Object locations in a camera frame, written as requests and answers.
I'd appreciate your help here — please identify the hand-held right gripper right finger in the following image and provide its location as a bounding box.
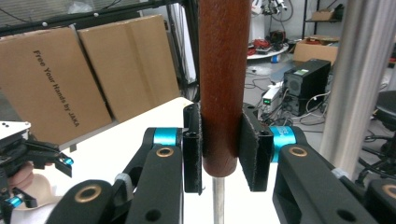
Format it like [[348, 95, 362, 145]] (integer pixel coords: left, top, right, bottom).
[[238, 103, 297, 192]]

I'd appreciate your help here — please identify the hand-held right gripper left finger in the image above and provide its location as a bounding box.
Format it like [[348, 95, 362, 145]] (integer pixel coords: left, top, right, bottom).
[[152, 103, 204, 195]]

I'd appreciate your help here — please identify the light wooden spoon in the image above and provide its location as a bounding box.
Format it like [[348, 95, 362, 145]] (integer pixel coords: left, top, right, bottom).
[[12, 173, 67, 211]]

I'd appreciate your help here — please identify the metal spatula brown handle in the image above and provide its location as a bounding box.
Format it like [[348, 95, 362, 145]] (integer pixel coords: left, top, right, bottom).
[[198, 0, 252, 224]]

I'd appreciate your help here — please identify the steel utensil stand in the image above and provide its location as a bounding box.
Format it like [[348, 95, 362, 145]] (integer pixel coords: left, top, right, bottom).
[[319, 0, 396, 181]]

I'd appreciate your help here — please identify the white power adapter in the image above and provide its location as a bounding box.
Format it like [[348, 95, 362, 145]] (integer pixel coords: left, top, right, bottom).
[[262, 83, 283, 114]]

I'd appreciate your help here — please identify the black computer tower green label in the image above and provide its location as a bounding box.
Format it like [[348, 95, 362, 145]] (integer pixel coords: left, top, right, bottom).
[[283, 59, 332, 117]]

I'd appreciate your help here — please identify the white round table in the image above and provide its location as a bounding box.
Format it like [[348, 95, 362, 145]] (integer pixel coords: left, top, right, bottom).
[[247, 45, 290, 61]]

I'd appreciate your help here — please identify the large plain cardboard box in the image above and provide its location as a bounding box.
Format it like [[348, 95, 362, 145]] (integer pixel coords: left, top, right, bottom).
[[78, 13, 182, 124]]

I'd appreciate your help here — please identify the small brown cardboard box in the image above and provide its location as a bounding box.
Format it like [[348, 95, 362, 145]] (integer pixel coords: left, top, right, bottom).
[[293, 35, 341, 65]]

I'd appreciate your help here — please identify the black metal frame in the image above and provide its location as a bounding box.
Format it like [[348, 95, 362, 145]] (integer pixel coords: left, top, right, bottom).
[[0, 0, 201, 105]]

